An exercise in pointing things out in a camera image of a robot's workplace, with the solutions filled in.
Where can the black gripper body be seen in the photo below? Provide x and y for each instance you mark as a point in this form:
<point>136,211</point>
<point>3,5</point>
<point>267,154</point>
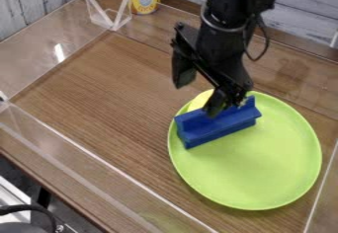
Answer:
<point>217,52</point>

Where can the green round plate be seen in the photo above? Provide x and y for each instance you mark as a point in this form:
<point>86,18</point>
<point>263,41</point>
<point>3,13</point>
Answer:
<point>259,168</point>

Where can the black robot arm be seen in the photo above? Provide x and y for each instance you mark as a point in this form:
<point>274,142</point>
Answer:
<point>237,16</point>

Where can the clear acrylic enclosure wall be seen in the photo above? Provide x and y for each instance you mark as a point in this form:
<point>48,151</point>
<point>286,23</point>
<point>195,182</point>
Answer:
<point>84,119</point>

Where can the yellow banana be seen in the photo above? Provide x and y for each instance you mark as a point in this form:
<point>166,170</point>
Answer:
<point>201,99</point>

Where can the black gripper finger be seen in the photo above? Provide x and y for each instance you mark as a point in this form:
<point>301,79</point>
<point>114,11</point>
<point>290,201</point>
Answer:
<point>218,102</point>
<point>183,71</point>

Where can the blue T-shaped block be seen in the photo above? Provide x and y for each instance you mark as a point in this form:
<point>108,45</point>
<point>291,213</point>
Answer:
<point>196,128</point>

